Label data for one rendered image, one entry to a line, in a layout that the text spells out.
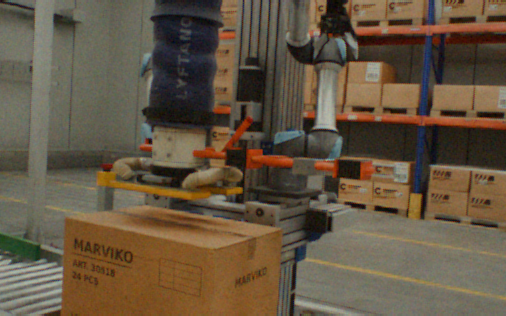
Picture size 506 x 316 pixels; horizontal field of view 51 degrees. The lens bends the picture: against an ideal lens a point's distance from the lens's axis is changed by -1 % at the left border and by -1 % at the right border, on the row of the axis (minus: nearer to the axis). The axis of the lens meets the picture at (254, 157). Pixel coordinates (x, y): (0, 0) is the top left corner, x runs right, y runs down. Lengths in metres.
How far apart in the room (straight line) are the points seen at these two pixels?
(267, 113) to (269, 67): 0.20
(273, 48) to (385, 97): 6.63
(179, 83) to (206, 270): 0.58
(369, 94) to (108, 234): 7.56
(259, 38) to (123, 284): 1.24
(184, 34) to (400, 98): 7.31
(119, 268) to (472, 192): 7.25
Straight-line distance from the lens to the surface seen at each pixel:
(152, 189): 1.64
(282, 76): 2.30
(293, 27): 2.12
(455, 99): 8.63
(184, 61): 1.66
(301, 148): 2.05
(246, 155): 1.57
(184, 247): 1.52
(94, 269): 1.77
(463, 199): 8.55
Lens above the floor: 1.28
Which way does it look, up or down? 3 degrees down
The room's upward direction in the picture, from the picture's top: 4 degrees clockwise
